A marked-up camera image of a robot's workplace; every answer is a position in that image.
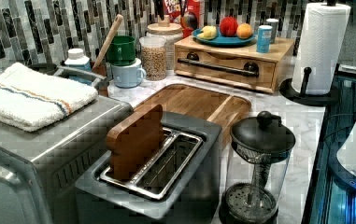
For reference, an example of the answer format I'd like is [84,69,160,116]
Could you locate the wooden drawer box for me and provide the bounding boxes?
[174,35,294,93]

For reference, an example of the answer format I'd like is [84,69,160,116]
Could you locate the wooden cutting board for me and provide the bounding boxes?
[135,84,251,147]

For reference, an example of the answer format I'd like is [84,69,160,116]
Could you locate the wooden toast slice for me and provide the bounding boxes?
[106,105,164,181]

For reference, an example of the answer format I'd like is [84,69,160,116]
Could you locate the plastic container of grains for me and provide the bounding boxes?
[139,36,166,81]

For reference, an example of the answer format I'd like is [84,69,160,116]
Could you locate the light blue mug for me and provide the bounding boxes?
[111,58,147,88]

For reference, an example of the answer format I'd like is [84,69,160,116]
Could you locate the grey two-slot toaster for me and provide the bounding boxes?
[76,112,222,224]

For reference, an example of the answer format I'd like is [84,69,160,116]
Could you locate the green cup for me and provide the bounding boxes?
[107,35,136,66]

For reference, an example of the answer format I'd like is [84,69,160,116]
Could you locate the teal plate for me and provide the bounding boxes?
[192,29,256,48]

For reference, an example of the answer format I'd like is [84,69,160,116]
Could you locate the yellow plush banana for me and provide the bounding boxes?
[197,25,218,40]

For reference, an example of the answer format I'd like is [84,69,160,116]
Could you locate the black glass french press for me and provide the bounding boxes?
[219,111,295,224]

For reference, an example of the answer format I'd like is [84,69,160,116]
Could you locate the red plush apple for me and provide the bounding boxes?
[219,17,238,37]

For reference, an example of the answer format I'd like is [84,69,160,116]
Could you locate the red Froot Loops box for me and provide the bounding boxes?
[163,0,205,37]

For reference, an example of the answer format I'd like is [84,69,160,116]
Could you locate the orange plush orange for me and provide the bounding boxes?
[236,23,253,39]

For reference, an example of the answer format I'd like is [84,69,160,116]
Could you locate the black paper towel holder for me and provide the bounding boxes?
[279,67,340,106]

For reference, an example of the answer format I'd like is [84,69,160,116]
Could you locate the white blue bottle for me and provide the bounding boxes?
[64,49,92,85]

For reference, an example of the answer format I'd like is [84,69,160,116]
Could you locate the blue salt shaker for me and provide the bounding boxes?
[256,25,272,53]

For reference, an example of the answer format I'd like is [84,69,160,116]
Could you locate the grey shaker can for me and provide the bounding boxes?
[265,18,278,44]

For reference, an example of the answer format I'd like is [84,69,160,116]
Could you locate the white striped folded towel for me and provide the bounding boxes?
[0,63,97,132]

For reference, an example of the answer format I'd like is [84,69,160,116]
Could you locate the stainless steel toaster oven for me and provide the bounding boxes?
[0,65,135,224]

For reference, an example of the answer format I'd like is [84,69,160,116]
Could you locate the white paper towel roll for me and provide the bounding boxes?
[292,3,351,95]

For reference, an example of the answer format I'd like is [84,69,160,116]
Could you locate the black drawer handle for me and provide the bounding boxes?
[178,52,260,77]

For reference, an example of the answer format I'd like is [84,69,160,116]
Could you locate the wooden utensil handle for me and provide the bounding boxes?
[93,14,123,68]

